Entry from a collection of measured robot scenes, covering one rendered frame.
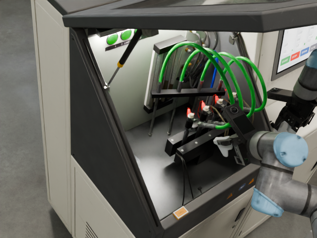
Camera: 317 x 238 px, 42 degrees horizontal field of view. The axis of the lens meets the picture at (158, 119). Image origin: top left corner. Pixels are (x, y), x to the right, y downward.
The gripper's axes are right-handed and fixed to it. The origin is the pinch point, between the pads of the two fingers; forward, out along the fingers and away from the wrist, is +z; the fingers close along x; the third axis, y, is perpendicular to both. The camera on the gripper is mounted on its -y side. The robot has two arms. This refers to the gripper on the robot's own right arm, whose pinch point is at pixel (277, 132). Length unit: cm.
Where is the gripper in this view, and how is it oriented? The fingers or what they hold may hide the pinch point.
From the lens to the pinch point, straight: 148.6
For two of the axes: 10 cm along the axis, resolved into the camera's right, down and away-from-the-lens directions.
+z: -1.4, 7.0, 7.0
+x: 7.7, -3.6, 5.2
